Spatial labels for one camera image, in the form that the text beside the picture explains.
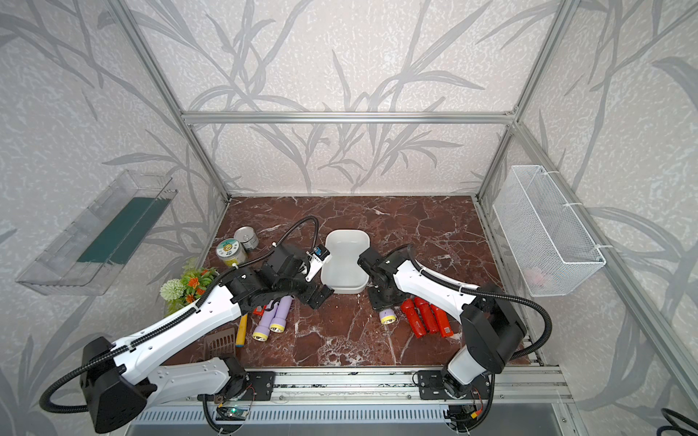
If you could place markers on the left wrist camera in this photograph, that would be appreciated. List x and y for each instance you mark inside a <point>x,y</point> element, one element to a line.
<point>317,259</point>

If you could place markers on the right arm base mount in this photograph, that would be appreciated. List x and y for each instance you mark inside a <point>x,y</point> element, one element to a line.
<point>438,385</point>

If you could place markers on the white wire mesh basket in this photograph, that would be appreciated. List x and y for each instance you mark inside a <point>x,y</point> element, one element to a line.
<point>543,230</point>

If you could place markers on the artificial flower plant pot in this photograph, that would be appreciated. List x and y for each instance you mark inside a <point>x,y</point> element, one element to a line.
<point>180,292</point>

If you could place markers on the purple flashlight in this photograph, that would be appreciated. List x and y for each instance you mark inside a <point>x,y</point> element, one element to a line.
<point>263,329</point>
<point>387,316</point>
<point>278,323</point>

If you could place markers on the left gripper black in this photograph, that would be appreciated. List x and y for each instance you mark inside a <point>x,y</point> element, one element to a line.
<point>321,298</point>

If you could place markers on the white plastic storage box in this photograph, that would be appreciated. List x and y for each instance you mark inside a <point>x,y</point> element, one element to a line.
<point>342,272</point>

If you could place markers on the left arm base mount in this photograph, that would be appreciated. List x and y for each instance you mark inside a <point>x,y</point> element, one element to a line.
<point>254,386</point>

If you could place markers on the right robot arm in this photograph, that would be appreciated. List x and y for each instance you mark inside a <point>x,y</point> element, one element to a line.
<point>492,330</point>

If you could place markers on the yellow toy shovel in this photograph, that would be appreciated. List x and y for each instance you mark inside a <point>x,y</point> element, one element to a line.
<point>241,332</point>

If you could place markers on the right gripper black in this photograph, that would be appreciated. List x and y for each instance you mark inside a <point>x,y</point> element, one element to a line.
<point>394,302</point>

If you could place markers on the silver round tin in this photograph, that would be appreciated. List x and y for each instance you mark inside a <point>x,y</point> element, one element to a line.
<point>247,237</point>

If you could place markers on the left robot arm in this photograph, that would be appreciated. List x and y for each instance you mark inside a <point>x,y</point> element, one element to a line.
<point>131,374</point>

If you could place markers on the pink object in basket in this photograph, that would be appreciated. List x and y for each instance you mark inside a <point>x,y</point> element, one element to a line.
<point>535,277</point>

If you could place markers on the green label round tin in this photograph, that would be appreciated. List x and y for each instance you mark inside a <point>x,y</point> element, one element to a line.
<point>231,252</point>

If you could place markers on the brown plastic comb grid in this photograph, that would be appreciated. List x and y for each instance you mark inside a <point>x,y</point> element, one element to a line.
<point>221,344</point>

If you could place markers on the clear acrylic wall shelf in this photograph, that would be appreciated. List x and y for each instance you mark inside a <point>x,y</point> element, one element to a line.
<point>86,258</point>

